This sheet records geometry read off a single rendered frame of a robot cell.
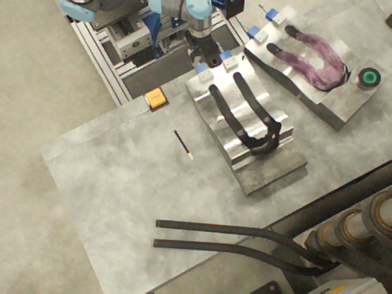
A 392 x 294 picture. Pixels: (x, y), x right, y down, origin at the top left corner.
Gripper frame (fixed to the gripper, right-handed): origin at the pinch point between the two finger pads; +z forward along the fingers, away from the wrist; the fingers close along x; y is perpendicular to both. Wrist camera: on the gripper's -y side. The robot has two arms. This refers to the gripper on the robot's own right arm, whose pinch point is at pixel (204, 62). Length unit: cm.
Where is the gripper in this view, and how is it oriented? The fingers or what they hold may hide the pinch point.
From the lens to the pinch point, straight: 172.7
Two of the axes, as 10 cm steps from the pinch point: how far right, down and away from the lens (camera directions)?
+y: -4.6, -8.4, 2.7
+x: -8.8, 4.6, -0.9
